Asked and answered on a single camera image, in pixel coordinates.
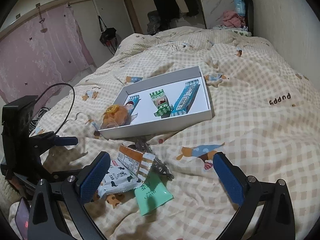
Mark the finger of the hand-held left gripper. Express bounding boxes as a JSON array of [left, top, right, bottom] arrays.
[[31, 131, 79, 155], [42, 169, 84, 180]]

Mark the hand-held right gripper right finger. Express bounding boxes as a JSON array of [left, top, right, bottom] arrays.
[[212, 151, 295, 240]]

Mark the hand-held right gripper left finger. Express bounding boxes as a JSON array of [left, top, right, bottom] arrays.
[[27, 151, 112, 240]]

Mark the white biscuit packet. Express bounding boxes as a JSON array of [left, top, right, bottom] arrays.
[[96, 159, 143, 198]]

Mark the orange striped snack packet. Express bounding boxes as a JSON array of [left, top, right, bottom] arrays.
[[117, 144, 157, 182]]

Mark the packaged round bun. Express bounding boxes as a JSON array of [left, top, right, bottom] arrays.
[[99, 104, 139, 130]]

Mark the green hand cream tube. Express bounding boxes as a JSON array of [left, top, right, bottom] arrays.
[[134, 171, 174, 217]]

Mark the dark hair claw clip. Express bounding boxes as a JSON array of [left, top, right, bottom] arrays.
[[135, 139, 175, 180]]

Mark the white cardboard box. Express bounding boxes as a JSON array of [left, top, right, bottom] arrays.
[[98, 66, 215, 140]]

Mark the small blue snack packet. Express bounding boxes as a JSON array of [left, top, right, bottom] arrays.
[[124, 94, 143, 113]]

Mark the long blue snack packet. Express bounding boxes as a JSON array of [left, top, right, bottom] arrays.
[[170, 78, 200, 117]]

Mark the green cartoon candy packet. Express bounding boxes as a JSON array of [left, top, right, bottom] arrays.
[[149, 89, 174, 117]]

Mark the black white striped cloth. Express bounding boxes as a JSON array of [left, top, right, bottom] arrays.
[[27, 106, 52, 133]]

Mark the smartphone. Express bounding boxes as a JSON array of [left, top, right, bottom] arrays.
[[14, 197, 32, 240]]

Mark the pink curtain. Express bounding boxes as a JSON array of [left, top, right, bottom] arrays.
[[0, 4, 97, 110]]

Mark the black hanging bag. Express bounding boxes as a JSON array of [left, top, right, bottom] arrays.
[[97, 15, 118, 55]]

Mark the white wardrobe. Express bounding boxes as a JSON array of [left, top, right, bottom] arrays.
[[70, 0, 135, 68]]

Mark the white heart print cloth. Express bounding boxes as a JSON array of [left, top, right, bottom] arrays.
[[212, 25, 252, 37]]

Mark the grey laundry basket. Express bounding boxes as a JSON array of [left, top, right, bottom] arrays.
[[147, 10, 163, 34]]

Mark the pink clothing pile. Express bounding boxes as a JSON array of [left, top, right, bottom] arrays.
[[219, 10, 247, 28]]

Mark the black chair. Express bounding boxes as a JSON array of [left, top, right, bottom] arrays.
[[244, 0, 255, 37]]

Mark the light blue bag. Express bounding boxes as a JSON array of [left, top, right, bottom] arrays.
[[233, 0, 247, 17]]

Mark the black clothes rack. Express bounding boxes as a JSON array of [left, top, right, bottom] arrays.
[[149, 0, 208, 29]]

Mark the black cable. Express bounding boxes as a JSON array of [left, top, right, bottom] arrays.
[[36, 83, 75, 134]]

